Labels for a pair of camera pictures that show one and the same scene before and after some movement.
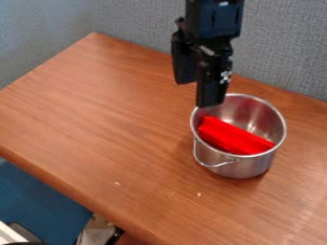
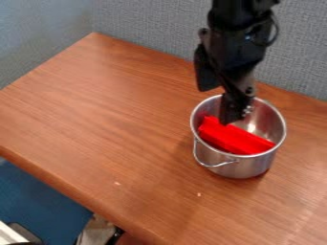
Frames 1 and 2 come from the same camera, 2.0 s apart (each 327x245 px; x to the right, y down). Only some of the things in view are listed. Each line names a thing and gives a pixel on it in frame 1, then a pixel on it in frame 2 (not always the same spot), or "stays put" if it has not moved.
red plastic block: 231,137 stays put
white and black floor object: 15,234 stays put
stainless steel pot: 253,113 stays put
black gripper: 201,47 -> 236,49
